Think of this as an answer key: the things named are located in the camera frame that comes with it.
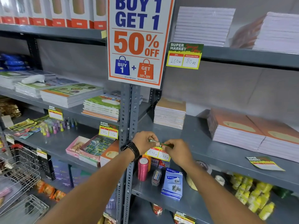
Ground black wrist watch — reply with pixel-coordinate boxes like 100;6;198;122
120;140;140;162

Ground stack of blue stapler boxes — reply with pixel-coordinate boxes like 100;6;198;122
161;168;183;201

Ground stack of green orange books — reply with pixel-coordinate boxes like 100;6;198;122
81;93;121;123

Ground person's right hand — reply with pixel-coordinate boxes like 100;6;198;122
161;139;195;170

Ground row of white orange boxes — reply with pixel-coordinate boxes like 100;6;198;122
0;0;107;30

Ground person's right forearm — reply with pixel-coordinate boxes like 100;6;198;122
186;164;265;224

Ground white plastic tag gun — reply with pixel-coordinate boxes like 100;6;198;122
21;74;46;85

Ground green packet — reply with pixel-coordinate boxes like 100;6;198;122
272;185;293;199

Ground group of small colourful bottles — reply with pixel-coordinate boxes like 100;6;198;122
39;117;79;138

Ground stack of orange cover notebooks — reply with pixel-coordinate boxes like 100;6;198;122
207;108;266;152
247;115;299;163

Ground person's left forearm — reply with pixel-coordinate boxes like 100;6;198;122
37;149;136;224

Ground pile of orange snack packets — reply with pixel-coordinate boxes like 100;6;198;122
36;179;66;202

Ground group of yellow glue bottles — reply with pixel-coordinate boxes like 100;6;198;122
230;173;276;221

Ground pink ribbon spool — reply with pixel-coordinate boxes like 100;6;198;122
137;157;149;182

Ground grey metal shelving rack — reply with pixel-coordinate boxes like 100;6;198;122
0;0;299;224

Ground group of small red boxes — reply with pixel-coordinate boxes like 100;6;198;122
151;157;171;171

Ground person's left hand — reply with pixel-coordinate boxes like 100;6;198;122
132;131;161;156

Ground clear tape roll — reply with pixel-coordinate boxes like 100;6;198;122
196;160;212;175

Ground stack of green cover books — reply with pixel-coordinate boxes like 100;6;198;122
40;83;104;109

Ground orange ribbon spool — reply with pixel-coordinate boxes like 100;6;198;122
142;154;152;172

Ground stack of pale green books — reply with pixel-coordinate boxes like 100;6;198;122
14;78;79;99

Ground box of green erasers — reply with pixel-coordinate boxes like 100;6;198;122
78;134;116;168

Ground pile of blue packets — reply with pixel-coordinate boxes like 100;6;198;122
0;53;33;72

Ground stack of small brown notebooks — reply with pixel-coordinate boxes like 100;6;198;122
153;98;187;130

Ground pink cardboard box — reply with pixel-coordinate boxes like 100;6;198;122
65;136;90;159

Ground stack of purple boxes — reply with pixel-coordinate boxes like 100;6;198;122
51;158;71;187

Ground red snack packet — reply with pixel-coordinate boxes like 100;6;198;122
151;203;163;216

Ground brown tape roll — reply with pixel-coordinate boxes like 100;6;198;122
186;174;199;191

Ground grey blister pack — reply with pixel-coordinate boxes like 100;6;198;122
151;169;162;187

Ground pile of green pen packets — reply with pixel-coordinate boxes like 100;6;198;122
9;115;50;140

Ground stack of grey cover books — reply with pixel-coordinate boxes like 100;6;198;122
0;70;56;90

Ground metal wire shopping basket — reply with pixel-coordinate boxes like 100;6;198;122
0;144;50;224

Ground white orange promotional sign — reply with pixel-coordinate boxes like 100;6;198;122
107;0;175;89

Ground pile of gold packets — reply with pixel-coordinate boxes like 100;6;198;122
0;97;22;118

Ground wrapped stack of white notebooks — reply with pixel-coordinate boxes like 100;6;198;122
230;12;299;54

